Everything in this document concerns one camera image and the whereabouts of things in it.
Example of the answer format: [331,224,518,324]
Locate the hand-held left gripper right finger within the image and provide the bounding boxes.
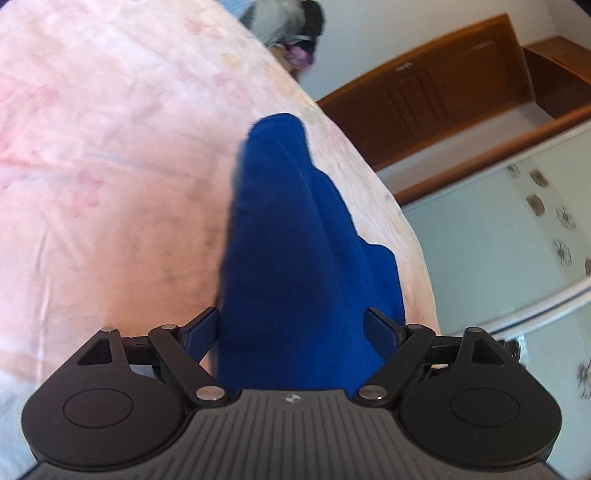
[355,306,519,408]

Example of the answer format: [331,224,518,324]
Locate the wooden door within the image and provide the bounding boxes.
[318,13,539,172]

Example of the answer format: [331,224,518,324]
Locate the floral glass wardrobe door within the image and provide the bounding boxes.
[401,124,591,480]

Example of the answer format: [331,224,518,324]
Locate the wooden door frame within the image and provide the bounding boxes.
[396,36,591,207]

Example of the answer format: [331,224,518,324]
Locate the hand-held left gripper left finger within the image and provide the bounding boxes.
[75,306,232,408]

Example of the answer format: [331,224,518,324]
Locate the blue rhinestone sweater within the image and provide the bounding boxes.
[215,113,407,394]

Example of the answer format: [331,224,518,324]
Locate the grey cloth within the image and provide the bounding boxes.
[240,0,306,48]

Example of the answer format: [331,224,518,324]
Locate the pink floral blanket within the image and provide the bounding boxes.
[0,0,441,477]

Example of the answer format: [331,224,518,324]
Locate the black bag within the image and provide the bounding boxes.
[285,0,327,66]

